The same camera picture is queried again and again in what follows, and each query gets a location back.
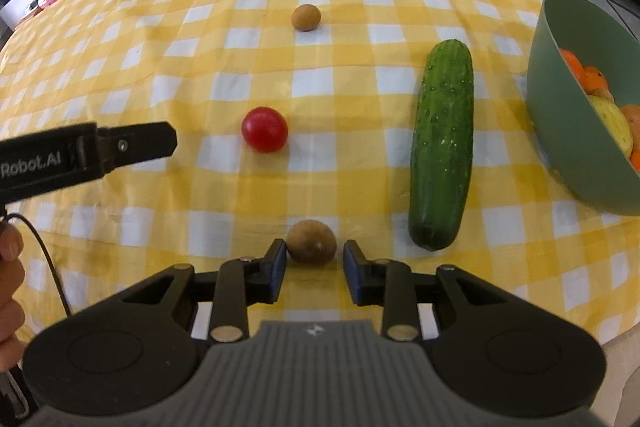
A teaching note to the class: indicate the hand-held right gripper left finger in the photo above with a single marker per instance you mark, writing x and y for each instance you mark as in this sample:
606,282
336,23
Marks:
279,272

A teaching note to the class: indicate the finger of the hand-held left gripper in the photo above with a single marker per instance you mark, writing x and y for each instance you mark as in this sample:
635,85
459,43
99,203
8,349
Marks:
145,144

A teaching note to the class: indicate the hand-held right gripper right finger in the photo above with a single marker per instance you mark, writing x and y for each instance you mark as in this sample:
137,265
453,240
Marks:
354,274

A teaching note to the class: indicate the red cherry tomato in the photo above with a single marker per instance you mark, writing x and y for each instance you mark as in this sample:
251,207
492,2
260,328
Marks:
265,129

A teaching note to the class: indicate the green colander bowl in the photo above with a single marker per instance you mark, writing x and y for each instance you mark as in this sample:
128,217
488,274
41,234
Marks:
560,147

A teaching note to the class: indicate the orange mandarin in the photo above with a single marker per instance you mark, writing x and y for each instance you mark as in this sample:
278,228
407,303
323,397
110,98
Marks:
572,64
631,122
595,79
636,161

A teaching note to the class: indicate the person's left hand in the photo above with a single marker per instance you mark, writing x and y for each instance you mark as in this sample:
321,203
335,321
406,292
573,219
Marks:
10,292

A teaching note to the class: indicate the yellow checked tablecloth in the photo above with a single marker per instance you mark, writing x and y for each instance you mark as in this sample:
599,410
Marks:
200,57

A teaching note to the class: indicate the green cucumber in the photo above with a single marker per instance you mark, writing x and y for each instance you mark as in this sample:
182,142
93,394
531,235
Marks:
442,142

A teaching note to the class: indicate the beige upholstered seat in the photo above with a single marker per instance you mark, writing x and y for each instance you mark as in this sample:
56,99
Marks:
625,377

